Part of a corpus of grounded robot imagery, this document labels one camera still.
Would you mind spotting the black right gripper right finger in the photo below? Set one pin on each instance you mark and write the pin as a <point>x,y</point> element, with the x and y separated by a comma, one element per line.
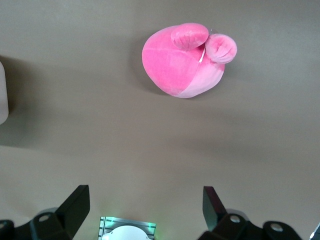
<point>217,222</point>

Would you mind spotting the pink plush toy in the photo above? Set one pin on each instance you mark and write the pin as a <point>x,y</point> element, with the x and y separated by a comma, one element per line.
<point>170,67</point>

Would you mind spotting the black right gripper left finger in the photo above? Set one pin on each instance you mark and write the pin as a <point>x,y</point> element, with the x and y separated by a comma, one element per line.
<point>67,215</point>

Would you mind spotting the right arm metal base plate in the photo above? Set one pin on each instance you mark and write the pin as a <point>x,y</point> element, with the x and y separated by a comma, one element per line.
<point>107,222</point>

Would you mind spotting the white plastic storage box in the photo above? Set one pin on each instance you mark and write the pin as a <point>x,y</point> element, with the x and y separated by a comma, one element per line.
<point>3,95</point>

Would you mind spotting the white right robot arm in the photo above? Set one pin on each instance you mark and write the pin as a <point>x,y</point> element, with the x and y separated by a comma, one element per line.
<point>127,232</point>

